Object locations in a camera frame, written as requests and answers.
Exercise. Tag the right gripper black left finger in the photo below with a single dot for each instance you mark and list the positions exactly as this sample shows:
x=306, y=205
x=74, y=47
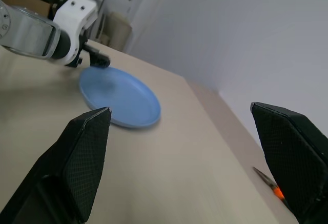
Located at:
x=77, y=162

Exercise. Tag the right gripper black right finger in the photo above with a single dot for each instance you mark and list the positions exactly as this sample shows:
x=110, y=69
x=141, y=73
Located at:
x=294, y=157

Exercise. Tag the black pen with orange band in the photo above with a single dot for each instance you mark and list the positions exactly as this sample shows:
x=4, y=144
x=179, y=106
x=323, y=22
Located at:
x=271, y=184

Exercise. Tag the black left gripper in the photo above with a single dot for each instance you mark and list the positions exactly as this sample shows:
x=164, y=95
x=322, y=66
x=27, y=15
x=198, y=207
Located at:
x=83, y=45

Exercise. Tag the beige padded chair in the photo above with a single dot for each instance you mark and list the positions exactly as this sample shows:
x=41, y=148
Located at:
x=119, y=30

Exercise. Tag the blue plate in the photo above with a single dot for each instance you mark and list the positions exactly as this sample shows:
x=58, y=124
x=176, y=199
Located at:
x=120, y=96

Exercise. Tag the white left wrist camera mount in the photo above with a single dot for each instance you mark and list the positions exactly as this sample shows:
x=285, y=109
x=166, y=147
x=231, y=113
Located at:
x=74, y=16

